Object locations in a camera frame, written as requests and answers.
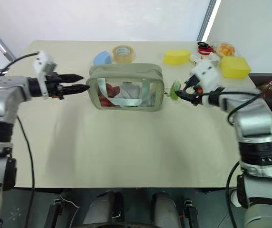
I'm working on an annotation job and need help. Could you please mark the green pouch with clear window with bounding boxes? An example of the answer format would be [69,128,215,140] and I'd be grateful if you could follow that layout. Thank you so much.
[86,63,165,113]

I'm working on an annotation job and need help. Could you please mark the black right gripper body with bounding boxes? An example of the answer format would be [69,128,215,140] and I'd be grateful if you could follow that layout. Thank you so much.
[185,74,205,105]

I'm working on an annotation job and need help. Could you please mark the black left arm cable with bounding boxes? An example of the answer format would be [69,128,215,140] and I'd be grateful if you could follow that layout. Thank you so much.
[0,52,36,228]

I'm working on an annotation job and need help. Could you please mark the small white printed box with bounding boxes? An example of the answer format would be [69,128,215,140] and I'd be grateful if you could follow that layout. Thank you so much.
[189,54,205,65]

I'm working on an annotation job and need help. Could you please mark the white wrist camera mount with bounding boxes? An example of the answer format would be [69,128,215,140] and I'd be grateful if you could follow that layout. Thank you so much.
[33,50,58,98]
[189,60,221,93]

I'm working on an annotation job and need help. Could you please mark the black bracket with buckle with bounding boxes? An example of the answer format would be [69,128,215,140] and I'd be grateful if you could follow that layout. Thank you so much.
[183,198,199,228]
[44,198,65,228]

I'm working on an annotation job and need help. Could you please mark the yellow block sponge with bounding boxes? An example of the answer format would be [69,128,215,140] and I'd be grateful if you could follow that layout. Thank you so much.
[219,56,252,79]

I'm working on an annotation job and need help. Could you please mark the grey rounded shape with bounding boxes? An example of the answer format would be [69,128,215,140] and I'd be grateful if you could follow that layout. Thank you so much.
[151,191,182,228]
[82,190,124,227]

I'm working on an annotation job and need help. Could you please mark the blue sponge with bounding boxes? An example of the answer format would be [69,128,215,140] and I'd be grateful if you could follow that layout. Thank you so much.
[93,50,114,66]

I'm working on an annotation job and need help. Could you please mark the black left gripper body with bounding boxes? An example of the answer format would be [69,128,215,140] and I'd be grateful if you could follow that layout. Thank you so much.
[44,72,65,100]

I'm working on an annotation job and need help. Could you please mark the yellow wavy sponge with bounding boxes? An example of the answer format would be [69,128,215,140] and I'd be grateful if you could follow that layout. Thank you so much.
[163,48,191,66]

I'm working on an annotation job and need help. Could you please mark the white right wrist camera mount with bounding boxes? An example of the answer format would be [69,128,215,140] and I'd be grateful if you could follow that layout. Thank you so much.
[189,60,221,93]

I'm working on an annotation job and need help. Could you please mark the wide metal frame post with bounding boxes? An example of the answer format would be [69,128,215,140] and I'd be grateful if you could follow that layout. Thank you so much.
[196,0,223,42]

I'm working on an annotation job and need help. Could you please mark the orange snack packet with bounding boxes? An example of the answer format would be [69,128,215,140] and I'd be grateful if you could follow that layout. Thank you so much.
[215,42,236,57]

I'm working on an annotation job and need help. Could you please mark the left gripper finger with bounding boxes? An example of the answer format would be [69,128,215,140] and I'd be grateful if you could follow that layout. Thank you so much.
[62,84,90,95]
[59,74,84,83]

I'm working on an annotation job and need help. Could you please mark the white cloth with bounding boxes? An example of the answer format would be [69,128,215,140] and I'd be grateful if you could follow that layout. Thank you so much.
[117,81,156,107]

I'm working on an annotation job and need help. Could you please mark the red cloth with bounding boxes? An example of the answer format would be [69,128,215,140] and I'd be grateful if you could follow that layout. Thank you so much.
[97,83,122,108]

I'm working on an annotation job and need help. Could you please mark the small plain white box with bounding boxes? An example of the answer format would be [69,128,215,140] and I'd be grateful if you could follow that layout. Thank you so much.
[206,52,220,67]

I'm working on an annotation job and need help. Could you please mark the red coiled cord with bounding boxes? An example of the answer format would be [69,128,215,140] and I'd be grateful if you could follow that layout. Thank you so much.
[197,45,217,56]

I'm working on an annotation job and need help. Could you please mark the brown packing tape roll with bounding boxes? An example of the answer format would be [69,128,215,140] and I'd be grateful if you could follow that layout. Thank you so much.
[112,45,136,64]

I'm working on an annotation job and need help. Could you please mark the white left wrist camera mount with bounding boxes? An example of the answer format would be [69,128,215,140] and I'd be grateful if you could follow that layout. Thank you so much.
[33,50,58,98]

